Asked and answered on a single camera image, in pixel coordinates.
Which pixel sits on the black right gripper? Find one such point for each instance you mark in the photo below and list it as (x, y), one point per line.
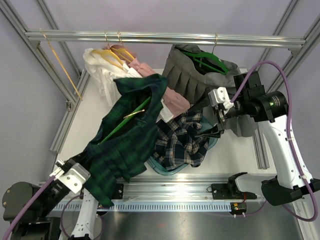
(217, 131)

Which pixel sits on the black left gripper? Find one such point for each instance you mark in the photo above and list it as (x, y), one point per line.
(72, 161)

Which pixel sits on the green navy plaid skirt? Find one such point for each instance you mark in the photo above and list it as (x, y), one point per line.
(123, 155)

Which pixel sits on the navy white plaid skirt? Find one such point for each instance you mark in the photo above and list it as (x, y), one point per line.
(180, 142)

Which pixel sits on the green hanger of plaid skirt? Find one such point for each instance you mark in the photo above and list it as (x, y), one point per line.
(126, 119)

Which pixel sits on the yellow plastic hanger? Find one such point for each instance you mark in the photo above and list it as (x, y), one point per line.
(62, 66)

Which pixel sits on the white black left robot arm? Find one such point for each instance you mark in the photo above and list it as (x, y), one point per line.
(27, 206)

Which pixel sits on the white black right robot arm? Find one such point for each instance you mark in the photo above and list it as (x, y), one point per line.
(271, 112)

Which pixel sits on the pink pleated skirt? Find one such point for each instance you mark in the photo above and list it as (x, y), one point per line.
(172, 100)

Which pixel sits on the grey pleated skirt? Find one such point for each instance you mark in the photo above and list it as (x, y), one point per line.
(194, 84)

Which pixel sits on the green plastic hanger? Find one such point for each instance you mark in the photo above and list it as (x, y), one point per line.
(205, 62)

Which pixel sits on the yellow hanger of pink skirt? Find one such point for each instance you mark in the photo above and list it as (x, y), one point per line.
(122, 51)

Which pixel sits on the teal plastic basin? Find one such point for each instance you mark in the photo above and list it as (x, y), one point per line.
(175, 170)

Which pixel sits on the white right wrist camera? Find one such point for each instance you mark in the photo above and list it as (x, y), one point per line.
(220, 96)

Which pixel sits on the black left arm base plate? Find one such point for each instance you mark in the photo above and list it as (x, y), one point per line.
(118, 192)

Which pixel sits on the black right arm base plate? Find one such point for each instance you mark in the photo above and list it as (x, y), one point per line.
(220, 191)

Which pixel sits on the white slotted cable duct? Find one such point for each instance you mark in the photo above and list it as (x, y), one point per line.
(167, 207)

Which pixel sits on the aluminium frame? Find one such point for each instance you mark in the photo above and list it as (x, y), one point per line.
(42, 119)

